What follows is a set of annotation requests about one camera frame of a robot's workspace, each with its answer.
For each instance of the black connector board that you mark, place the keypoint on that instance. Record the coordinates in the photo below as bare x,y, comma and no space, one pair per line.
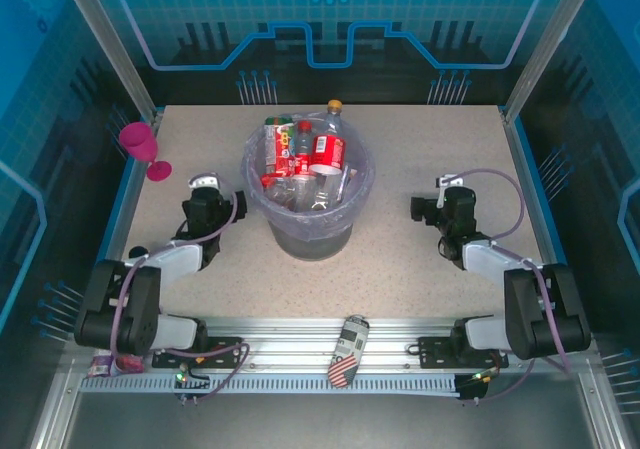
475,386
192,384

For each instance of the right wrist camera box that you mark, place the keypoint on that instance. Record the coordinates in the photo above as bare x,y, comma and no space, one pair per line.
450,181

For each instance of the small red-capped cola bottle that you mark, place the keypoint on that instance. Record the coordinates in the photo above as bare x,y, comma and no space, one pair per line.
303,144

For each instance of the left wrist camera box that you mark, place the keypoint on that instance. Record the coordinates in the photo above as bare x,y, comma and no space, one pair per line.
204,180

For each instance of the aluminium frame post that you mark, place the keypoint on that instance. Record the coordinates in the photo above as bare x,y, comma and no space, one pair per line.
107,44
545,44

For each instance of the grey metal front plate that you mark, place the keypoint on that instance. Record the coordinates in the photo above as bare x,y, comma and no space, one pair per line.
320,419

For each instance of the yellow-capped clear bottle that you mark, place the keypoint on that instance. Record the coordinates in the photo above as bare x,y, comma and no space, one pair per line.
335,116

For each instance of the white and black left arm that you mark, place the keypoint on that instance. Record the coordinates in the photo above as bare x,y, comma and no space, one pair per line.
145,319

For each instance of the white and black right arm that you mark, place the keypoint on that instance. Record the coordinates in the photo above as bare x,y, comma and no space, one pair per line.
545,314

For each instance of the grey round bin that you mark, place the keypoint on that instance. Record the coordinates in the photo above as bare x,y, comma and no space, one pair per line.
310,249

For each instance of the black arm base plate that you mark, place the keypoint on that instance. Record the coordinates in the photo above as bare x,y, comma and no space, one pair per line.
435,351
225,344

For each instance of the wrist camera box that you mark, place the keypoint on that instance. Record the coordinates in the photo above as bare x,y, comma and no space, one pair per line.
204,180
450,181

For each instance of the flag print can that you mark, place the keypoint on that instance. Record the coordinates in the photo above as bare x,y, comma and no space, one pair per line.
345,354

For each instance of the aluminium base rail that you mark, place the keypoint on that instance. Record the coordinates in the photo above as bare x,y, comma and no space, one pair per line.
280,339

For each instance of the red-capped clear plastic bottle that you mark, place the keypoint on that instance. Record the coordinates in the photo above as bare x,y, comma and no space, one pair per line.
266,181

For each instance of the pink plastic goblet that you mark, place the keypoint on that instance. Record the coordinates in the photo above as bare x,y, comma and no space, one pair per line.
137,141

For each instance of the crumpled snack packet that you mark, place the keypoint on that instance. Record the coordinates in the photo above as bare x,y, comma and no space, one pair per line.
127,365

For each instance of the green-capped red label bottle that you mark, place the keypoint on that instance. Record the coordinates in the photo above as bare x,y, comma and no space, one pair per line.
280,144

